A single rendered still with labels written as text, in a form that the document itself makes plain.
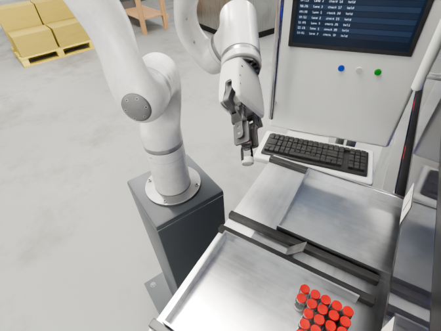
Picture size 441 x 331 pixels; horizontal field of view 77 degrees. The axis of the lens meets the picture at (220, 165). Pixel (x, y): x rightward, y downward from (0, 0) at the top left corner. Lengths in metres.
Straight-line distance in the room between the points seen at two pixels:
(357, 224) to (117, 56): 0.74
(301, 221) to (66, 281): 1.50
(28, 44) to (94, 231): 3.71
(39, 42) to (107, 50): 4.62
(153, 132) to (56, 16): 4.99
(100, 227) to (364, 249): 1.70
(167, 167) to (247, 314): 0.44
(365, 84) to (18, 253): 2.16
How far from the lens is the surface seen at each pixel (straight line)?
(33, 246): 2.25
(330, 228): 0.84
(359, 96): 1.19
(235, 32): 0.62
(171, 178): 0.87
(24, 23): 5.62
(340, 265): 0.77
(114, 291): 1.82
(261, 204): 0.86
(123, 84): 0.67
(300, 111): 1.24
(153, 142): 0.78
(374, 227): 0.89
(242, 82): 0.53
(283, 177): 0.95
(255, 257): 0.76
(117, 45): 0.68
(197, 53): 0.67
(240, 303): 0.71
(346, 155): 1.19
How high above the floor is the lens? 1.54
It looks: 42 degrees down
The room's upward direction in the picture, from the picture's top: 4 degrees counter-clockwise
